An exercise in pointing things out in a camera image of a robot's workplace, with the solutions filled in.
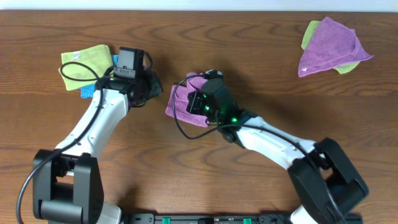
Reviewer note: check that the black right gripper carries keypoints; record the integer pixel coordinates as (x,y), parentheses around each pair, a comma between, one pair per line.
(193,99)

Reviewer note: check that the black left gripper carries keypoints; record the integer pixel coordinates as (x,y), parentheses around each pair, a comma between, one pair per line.
(154,86)

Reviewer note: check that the purple microfiber cloth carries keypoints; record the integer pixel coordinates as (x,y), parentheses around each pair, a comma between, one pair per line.
(180,101)

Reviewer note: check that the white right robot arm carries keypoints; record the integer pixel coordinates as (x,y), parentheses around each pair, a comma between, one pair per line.
(326,181)

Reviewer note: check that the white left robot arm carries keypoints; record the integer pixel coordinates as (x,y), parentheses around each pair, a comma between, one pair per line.
(67,187)

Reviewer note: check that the blue folded cloth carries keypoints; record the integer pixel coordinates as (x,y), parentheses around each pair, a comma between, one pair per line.
(88,91)

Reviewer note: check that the light green cloth under purple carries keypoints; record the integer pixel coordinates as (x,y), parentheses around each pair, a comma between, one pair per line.
(342,69)

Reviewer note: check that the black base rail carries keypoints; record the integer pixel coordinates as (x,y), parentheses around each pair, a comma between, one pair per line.
(150,218)

